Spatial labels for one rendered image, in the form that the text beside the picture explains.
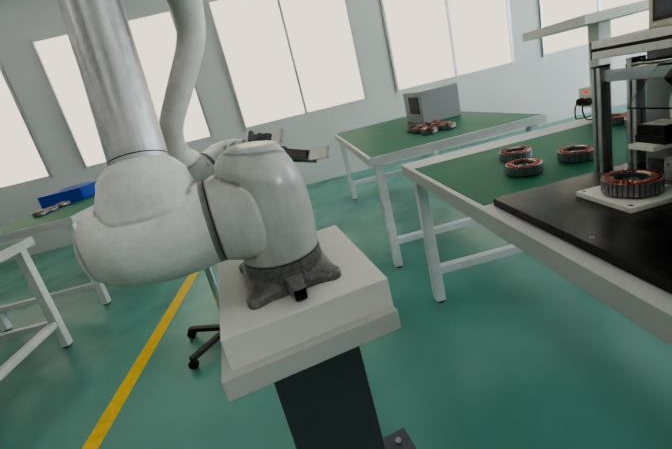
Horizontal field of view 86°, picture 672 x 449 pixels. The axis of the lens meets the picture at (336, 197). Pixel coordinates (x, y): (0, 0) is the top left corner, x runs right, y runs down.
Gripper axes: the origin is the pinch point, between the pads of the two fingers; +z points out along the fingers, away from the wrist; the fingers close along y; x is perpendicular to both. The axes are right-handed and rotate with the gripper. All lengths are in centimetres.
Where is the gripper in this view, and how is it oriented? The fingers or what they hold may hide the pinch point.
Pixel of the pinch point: (304, 144)
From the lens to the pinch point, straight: 81.9
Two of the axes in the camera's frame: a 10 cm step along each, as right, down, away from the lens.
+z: 7.1, -0.2, -7.0
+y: -6.9, -1.6, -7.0
